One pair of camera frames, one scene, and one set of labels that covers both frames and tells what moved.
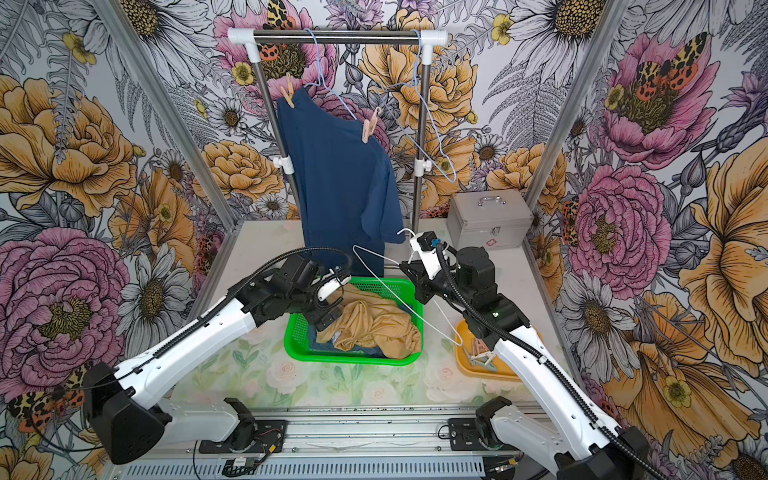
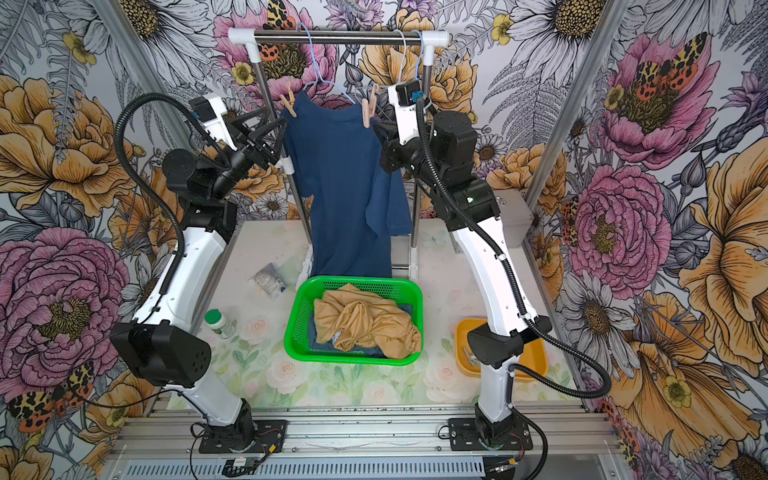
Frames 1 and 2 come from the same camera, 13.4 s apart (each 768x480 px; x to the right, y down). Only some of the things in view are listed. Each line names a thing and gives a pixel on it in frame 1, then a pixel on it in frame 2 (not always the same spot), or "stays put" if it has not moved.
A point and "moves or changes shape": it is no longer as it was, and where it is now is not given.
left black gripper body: x=314 y=310 → x=254 y=152
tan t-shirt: x=370 y=320 stays put
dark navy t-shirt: x=345 y=181 stays put
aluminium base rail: x=340 y=443 stays put
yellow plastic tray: x=462 y=338 stays put
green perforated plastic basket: x=404 y=290 stays put
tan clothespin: x=289 y=95 moves or changes shape
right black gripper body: x=429 y=288 → x=399 y=155
